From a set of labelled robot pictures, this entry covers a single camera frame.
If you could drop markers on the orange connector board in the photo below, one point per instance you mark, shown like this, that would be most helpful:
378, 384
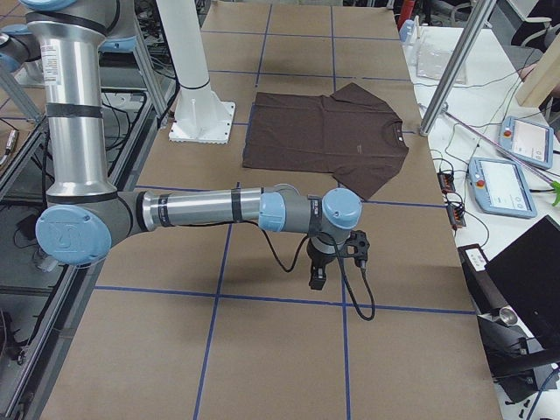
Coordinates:
445, 177

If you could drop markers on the clear plastic bag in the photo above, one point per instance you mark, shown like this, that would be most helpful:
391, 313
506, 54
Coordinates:
431, 61

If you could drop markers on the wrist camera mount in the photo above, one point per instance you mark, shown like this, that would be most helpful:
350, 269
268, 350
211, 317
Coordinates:
356, 246

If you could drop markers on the red cylinder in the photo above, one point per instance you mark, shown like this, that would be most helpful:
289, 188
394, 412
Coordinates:
406, 12

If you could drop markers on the dark brown t-shirt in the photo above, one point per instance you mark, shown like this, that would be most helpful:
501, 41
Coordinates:
351, 134

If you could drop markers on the white pedestal column base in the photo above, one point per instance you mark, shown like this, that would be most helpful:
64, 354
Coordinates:
200, 116

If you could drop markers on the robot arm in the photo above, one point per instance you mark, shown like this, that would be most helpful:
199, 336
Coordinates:
71, 34
20, 48

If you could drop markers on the near blue teach pendant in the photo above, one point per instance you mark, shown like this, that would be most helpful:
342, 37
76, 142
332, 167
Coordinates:
499, 188

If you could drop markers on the aluminium side frame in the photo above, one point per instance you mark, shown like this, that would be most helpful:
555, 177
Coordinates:
38, 323

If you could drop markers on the far blue teach pendant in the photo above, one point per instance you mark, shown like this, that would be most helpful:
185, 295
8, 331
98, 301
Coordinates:
529, 141

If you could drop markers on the aluminium frame post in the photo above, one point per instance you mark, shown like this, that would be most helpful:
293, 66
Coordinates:
480, 14

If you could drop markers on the black laptop screen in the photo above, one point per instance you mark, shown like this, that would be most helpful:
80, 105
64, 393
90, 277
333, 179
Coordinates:
526, 274

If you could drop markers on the blue teach pendant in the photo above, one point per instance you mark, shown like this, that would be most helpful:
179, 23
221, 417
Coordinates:
499, 188
529, 141

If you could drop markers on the black box with label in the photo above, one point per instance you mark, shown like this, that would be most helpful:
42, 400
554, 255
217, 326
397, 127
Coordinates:
502, 337

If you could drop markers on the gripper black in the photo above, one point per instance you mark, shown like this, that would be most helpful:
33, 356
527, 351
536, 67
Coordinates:
316, 258

